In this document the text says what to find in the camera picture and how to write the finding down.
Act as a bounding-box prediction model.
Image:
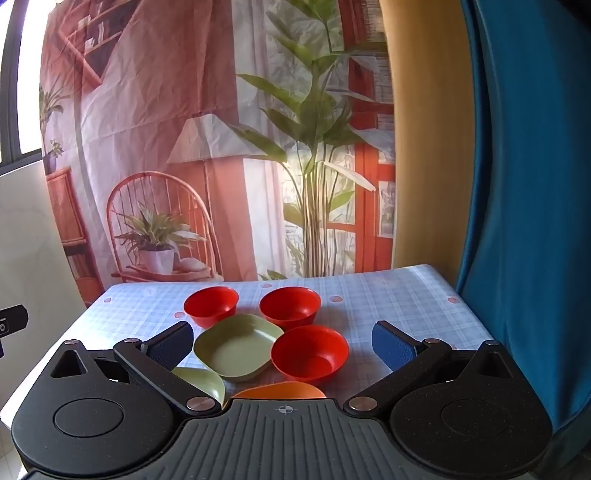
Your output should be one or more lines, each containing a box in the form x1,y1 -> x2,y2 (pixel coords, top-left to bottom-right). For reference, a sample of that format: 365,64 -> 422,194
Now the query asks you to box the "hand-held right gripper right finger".
344,320 -> 511,414

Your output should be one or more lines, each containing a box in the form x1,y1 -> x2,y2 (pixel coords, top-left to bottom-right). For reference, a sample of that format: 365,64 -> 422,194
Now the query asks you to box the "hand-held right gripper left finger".
48,320 -> 223,416

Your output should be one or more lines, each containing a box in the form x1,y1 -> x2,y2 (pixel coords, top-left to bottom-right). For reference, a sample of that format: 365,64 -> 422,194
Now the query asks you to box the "green square plate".
172,367 -> 227,409
193,314 -> 284,382

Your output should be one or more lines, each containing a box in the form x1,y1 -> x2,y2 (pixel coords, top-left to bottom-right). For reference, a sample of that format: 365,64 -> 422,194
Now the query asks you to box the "red bowl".
271,325 -> 349,387
184,286 -> 239,329
259,286 -> 321,332

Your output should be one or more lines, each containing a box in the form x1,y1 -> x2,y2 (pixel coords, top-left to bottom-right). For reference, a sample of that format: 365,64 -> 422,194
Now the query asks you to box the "blue plaid tablecloth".
0,264 -> 496,430

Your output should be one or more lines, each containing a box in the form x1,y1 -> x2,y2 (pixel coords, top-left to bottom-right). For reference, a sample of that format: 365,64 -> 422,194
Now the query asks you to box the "orange bowl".
231,381 -> 328,401

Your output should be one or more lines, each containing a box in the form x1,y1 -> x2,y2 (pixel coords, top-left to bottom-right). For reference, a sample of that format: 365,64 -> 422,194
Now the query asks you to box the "yellow wooden panel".
379,0 -> 478,278

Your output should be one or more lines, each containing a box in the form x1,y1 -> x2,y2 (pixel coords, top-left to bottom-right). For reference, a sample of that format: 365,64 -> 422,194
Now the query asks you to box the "blue curtain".
455,0 -> 591,435

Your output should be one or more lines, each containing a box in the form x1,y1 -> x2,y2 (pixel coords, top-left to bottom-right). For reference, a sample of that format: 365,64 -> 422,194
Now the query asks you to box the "window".
0,0 -> 51,163

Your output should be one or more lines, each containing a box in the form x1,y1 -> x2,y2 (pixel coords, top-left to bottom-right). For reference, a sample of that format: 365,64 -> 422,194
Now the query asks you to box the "printed backdrop cloth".
39,0 -> 398,308

